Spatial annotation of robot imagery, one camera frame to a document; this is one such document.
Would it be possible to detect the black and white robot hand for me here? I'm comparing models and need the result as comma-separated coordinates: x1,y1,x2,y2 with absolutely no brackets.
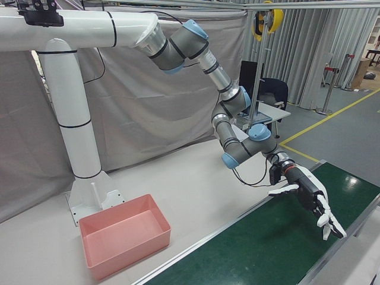
268,164,347,240

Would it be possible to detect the pink plastic basket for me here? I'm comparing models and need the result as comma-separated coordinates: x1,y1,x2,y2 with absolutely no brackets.
78,194,172,281

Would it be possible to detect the white desk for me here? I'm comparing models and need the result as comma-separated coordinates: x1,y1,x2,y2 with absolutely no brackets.
231,100,292,149

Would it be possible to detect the grey laptop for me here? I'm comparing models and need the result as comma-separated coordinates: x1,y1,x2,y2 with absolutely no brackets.
236,111,273,128

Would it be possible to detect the black office chair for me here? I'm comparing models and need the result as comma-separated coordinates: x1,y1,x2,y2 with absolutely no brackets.
258,77,289,113

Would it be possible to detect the black monitor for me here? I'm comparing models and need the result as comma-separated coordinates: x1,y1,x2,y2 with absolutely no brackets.
239,60,265,105

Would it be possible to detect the cardboard box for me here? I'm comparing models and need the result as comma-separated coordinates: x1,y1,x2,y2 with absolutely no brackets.
352,58,372,90

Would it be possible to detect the grey pleated partition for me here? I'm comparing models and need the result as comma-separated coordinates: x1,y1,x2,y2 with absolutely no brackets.
246,8,378,110

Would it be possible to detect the grey fabric curtain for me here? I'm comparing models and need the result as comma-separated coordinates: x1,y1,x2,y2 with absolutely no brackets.
0,0,249,224

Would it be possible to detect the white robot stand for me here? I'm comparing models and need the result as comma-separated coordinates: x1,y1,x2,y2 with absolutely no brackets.
0,8,160,227

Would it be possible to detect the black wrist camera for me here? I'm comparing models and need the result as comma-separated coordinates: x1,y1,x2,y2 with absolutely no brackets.
269,161,286,185

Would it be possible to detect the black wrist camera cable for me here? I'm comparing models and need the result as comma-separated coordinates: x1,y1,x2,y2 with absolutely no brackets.
231,151,277,187

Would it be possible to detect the green conveyor belt with aluminium frame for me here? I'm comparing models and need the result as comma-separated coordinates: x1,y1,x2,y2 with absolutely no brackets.
130,159,380,285

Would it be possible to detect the silver stanchion post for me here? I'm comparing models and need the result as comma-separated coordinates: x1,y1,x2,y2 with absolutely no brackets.
315,66,339,116
341,53,356,91

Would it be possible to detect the aluminium cage frame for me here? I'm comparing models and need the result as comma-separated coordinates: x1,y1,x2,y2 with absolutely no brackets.
83,0,380,128

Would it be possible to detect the yellow cable reel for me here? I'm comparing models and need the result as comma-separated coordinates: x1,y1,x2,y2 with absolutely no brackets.
252,8,284,42

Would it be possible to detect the black overhead camera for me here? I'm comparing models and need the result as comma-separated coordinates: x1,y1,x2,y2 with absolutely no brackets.
16,0,65,27

